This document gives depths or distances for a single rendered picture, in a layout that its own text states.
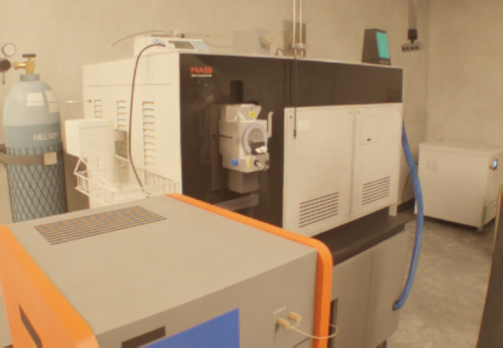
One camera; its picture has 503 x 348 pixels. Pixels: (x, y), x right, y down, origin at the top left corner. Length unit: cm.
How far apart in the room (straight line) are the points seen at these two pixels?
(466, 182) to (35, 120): 359
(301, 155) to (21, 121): 106
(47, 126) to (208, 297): 138
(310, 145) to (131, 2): 131
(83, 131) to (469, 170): 352
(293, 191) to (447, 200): 301
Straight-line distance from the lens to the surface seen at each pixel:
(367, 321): 200
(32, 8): 217
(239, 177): 119
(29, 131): 175
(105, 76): 151
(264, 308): 55
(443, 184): 431
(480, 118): 481
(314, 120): 148
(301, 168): 145
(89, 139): 132
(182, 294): 48
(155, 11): 242
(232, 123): 115
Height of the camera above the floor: 135
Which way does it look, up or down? 10 degrees down
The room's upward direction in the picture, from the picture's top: straight up
